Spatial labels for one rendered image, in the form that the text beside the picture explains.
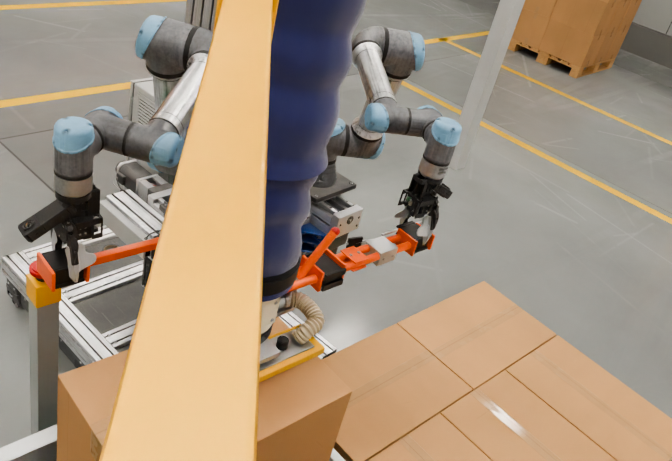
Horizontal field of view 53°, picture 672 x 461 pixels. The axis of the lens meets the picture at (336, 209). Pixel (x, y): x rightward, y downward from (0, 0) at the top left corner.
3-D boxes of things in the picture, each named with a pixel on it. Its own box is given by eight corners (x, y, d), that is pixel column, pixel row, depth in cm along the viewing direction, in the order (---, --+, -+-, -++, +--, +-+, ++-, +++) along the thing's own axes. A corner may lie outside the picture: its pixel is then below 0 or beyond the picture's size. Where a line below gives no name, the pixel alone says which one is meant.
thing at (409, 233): (411, 256, 188) (416, 242, 186) (393, 242, 193) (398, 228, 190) (430, 249, 194) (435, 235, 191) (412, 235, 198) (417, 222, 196)
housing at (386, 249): (377, 267, 181) (382, 254, 179) (361, 253, 185) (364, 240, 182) (395, 261, 185) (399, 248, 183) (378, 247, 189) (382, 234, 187)
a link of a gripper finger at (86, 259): (102, 279, 148) (96, 239, 145) (75, 287, 144) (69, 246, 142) (95, 275, 150) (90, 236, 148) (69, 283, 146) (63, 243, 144)
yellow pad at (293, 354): (203, 408, 141) (206, 392, 138) (179, 377, 146) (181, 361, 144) (324, 353, 163) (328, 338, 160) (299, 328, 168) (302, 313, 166)
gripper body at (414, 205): (396, 206, 185) (408, 169, 179) (416, 201, 191) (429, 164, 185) (415, 221, 181) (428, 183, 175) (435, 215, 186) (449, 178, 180)
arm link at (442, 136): (457, 116, 177) (468, 131, 170) (444, 152, 183) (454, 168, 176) (430, 112, 175) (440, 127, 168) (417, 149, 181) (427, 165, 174)
